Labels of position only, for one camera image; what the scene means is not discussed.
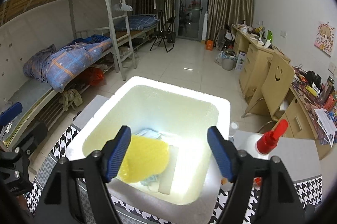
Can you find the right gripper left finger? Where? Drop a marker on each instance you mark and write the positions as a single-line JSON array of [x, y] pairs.
[[60, 199]]

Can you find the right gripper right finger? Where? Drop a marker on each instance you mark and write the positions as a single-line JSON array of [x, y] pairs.
[[278, 201]]

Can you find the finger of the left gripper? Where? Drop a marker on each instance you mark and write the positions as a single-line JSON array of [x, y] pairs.
[[30, 140], [11, 113]]

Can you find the white foam tube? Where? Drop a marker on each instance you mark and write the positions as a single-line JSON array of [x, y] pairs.
[[166, 178]]

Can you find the yellow foam fruit net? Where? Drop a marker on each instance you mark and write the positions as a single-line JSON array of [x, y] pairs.
[[144, 157]]

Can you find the red snack packet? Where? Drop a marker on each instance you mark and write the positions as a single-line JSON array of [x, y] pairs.
[[256, 182]]

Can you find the houndstooth table cloth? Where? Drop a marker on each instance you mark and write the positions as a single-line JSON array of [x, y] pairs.
[[203, 199]]

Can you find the white lotion pump bottle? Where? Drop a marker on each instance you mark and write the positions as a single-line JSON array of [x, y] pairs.
[[259, 147]]

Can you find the blue plaid quilt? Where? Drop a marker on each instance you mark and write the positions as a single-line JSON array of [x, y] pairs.
[[59, 67]]

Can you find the small clear spray bottle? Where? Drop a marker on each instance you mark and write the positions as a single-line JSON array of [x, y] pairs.
[[233, 129]]

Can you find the white styrofoam box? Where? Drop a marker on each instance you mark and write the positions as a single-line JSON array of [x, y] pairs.
[[178, 116]]

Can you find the white papers on desk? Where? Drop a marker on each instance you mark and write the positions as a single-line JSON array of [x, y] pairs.
[[327, 124]]

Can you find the wooden desk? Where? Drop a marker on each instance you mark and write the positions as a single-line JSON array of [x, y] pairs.
[[299, 104]]

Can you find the metal bunk bed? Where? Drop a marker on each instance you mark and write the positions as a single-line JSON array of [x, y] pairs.
[[29, 26]]

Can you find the orange bag on floor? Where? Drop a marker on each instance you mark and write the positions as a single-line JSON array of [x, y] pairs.
[[209, 45]]

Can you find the black folding chair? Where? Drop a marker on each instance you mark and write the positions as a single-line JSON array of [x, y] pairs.
[[165, 35]]

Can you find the cartoon girl poster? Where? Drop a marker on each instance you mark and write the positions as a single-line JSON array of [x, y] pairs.
[[325, 38]]

